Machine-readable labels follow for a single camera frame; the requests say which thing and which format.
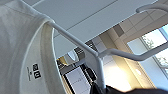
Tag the white black-framed board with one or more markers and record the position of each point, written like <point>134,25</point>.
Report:
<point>77,81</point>

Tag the ceiling air vent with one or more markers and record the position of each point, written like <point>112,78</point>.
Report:
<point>86,50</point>

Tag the large bright window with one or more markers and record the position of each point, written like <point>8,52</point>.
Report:
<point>150,46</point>

